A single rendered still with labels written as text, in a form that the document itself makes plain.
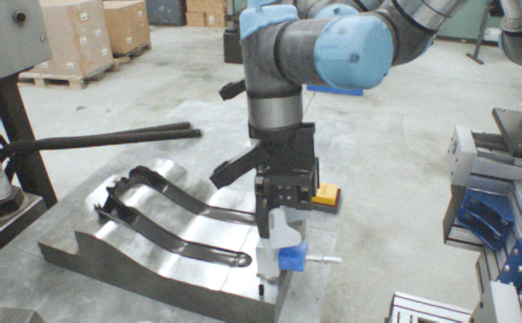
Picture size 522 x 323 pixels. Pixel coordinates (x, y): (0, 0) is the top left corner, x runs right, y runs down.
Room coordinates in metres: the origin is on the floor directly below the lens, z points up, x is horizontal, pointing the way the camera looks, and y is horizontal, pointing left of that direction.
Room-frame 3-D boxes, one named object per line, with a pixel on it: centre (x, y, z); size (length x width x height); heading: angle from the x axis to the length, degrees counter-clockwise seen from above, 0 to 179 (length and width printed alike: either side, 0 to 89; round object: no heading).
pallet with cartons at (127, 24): (5.16, 2.37, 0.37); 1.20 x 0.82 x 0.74; 81
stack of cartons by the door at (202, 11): (7.30, 1.06, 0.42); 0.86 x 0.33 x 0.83; 73
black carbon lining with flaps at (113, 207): (0.51, 0.17, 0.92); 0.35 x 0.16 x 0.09; 73
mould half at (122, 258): (0.53, 0.18, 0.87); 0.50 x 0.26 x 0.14; 73
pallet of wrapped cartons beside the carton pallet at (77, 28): (4.16, 2.53, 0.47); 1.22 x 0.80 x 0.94; 77
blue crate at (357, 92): (3.68, -0.83, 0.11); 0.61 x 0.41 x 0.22; 73
